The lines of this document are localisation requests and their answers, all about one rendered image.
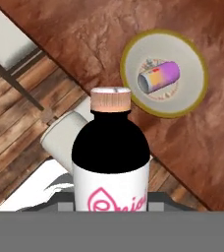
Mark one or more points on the purple and yellow soda can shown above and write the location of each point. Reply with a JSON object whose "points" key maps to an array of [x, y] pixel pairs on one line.
{"points": [[159, 77]]}

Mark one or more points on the black soda bottle white label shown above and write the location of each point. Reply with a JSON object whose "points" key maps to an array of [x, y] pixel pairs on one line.
{"points": [[110, 147]]}

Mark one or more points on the white stool dark legs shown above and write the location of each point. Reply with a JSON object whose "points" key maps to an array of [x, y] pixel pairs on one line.
{"points": [[6, 36]]}

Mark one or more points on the white bowl yellow rim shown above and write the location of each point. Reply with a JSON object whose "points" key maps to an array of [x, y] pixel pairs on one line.
{"points": [[186, 95]]}

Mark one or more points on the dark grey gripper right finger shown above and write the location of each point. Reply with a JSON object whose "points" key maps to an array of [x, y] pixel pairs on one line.
{"points": [[156, 204]]}

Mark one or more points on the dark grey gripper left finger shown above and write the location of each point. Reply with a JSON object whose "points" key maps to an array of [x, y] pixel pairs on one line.
{"points": [[65, 205]]}

